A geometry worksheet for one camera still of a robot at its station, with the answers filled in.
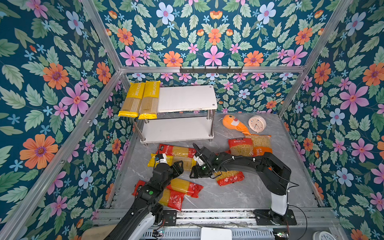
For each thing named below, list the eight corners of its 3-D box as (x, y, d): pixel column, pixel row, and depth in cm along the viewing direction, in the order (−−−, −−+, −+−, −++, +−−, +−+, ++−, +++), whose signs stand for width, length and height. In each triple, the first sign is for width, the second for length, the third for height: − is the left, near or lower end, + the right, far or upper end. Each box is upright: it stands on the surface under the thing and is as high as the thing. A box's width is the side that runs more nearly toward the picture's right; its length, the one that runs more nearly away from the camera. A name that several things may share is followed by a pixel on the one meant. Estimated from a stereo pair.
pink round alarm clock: (247, 127, 114) (251, 115, 105) (250, 123, 117) (254, 112, 107) (259, 135, 109) (265, 124, 100) (263, 131, 112) (268, 120, 102)
